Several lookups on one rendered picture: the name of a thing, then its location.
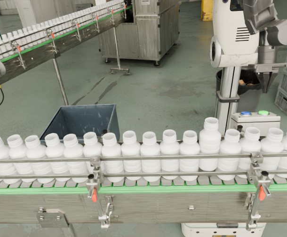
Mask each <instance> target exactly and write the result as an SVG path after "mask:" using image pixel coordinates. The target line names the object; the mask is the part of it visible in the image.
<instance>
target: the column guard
mask: <svg viewBox="0 0 287 237"><path fill-rule="evenodd" d="M212 8H213V0H202V4H201V19H200V20H201V21H212V20H213V17H212Z"/></svg>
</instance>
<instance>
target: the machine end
mask: <svg viewBox="0 0 287 237"><path fill-rule="evenodd" d="M131 1H132V6H133V17H132V18H130V19H128V20H126V21H124V22H122V23H120V24H119V25H118V26H117V27H116V34H117V42H118V50H119V57H120V58H123V59H139V60H155V61H156V63H155V64H154V66H160V64H159V63H158V61H159V60H160V59H161V58H162V57H163V55H169V52H167V51H168V50H169V49H170V48H171V47H172V46H175V45H177V44H176V43H175V42H176V41H177V40H178V38H179V34H180V32H179V12H180V9H179V5H181V3H182V2H179V0H129V1H128V3H130V2H131ZM98 40H99V46H100V49H99V52H101V56H102V57H106V61H105V63H110V62H111V61H110V60H108V58H117V56H116V48H115V41H114V34H113V28H111V29H109V30H107V31H105V32H103V33H101V34H99V35H98Z"/></svg>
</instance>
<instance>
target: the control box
mask: <svg viewBox="0 0 287 237"><path fill-rule="evenodd" d="M238 125H242V126H243V128H242V130H244V132H245V130H246V128H248V127H251V126H252V127H256V128H258V129H259V130H260V136H259V137H265V136H266V135H267V132H268V131H269V128H272V127H275V128H279V127H280V116H278V115H276V114H274V113H271V112H269V111H268V114H260V113H259V112H251V113H250V114H249V115H244V114H241V113H231V129H233V127H234V126H235V127H236V129H237V126H238Z"/></svg>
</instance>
